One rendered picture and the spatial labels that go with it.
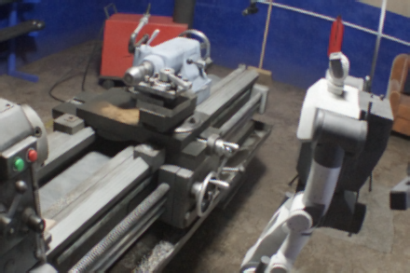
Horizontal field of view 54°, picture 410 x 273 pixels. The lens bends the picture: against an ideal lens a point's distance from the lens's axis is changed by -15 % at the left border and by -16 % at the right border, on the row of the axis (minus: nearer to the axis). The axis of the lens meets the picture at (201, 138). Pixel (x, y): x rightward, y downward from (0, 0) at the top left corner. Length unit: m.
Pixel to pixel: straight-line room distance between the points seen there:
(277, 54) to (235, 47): 0.56
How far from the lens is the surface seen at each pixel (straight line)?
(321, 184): 1.27
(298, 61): 5.79
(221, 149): 2.03
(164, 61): 2.25
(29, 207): 1.24
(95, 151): 2.22
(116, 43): 4.79
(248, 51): 5.94
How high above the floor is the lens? 1.79
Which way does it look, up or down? 26 degrees down
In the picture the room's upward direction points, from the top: 8 degrees clockwise
